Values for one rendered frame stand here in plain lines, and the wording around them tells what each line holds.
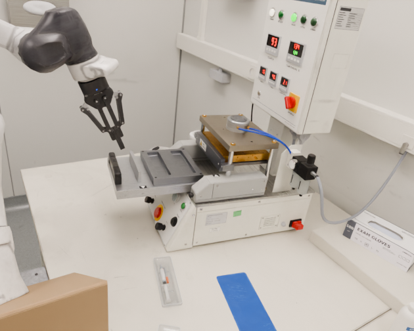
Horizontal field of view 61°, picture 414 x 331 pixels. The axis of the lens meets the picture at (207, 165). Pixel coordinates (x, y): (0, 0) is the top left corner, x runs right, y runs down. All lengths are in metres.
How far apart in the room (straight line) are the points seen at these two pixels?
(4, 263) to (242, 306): 0.62
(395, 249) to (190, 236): 0.67
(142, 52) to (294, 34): 1.55
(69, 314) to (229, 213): 0.66
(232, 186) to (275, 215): 0.24
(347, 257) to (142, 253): 0.68
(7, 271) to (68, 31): 0.56
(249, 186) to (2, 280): 0.73
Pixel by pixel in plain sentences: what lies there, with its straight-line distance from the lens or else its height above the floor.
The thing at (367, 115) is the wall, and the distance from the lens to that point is 1.45.
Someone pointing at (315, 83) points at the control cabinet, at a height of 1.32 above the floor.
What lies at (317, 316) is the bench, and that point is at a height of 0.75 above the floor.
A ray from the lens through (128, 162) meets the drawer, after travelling 1.23.
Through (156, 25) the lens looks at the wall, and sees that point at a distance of 2.58.
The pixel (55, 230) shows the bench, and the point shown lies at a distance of 1.30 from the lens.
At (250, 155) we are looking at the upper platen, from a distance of 1.17.
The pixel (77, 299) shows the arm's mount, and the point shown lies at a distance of 0.65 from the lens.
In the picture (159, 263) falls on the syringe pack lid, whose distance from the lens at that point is 1.12.
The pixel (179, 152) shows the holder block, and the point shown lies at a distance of 1.28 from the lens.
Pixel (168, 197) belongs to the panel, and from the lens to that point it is 1.25.
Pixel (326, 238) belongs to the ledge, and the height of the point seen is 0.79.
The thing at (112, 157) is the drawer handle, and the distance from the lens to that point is 1.17.
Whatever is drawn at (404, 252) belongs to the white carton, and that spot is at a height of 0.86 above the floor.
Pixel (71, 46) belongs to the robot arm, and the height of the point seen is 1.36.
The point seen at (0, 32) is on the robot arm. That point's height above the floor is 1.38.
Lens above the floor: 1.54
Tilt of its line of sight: 27 degrees down
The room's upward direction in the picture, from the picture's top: 8 degrees clockwise
